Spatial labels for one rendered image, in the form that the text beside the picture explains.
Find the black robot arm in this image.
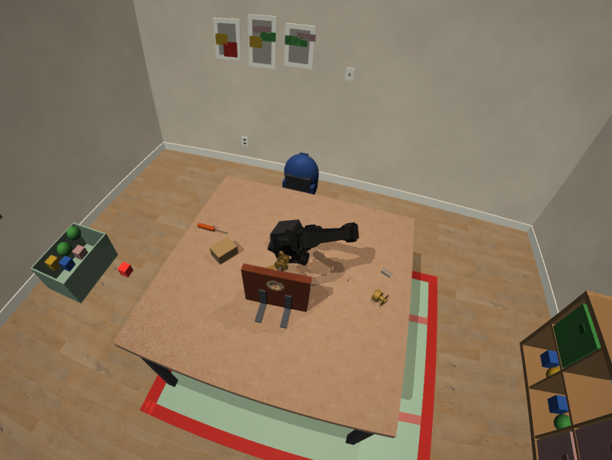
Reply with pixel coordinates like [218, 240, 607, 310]
[272, 222, 359, 252]

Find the dark brown wooden door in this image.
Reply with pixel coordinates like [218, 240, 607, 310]
[241, 263, 312, 312]

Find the orange-handled screwdriver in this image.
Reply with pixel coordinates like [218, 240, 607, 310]
[198, 223, 218, 231]

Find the tan rectangular box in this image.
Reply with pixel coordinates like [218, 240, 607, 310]
[210, 237, 238, 265]

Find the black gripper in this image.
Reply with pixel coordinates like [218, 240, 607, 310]
[268, 238, 309, 265]

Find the brass door knob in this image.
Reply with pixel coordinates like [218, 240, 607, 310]
[372, 289, 388, 306]
[274, 252, 290, 271]

